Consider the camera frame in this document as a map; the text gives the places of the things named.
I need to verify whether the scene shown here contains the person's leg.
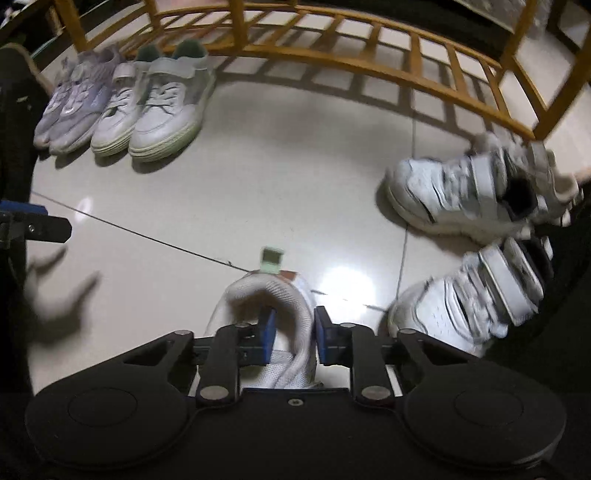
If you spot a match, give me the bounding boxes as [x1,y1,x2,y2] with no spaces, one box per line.
[485,203,591,398]
[0,44,44,398]

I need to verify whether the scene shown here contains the person's right leg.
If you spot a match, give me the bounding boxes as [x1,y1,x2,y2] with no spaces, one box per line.
[485,203,591,398]

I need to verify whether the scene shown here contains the grey quilted star blanket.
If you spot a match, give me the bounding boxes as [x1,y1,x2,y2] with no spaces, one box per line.
[480,0,527,33]

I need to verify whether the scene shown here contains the purple dial sneaker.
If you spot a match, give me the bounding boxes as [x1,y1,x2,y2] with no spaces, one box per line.
[33,55,88,149]
[47,44,124,156]

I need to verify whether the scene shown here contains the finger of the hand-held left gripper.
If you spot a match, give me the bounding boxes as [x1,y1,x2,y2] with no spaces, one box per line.
[0,200,74,245]

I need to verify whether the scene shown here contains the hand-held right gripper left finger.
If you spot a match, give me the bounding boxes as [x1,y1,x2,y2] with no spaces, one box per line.
[121,308,278,407]

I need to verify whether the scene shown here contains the white green-lined sneaker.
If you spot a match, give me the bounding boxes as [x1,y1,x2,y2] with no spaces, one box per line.
[90,45,155,156]
[128,39,218,163]

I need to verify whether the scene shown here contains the small white double-strap sneaker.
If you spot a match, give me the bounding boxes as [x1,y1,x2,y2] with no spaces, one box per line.
[387,234,556,360]
[385,150,543,243]

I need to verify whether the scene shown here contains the black table base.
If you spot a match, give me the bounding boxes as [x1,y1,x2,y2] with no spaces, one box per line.
[295,0,513,49]

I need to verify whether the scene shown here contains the bamboo shoe rack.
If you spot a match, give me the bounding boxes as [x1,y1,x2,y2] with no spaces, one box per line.
[46,0,591,141]

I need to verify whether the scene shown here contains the person's left leg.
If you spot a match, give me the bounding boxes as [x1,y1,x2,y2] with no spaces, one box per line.
[0,44,44,398]

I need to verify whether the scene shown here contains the person's left black shoe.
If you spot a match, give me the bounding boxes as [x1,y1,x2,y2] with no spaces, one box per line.
[0,43,55,95]

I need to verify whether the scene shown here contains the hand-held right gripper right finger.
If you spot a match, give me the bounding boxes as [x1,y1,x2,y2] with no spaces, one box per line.
[313,305,468,407]

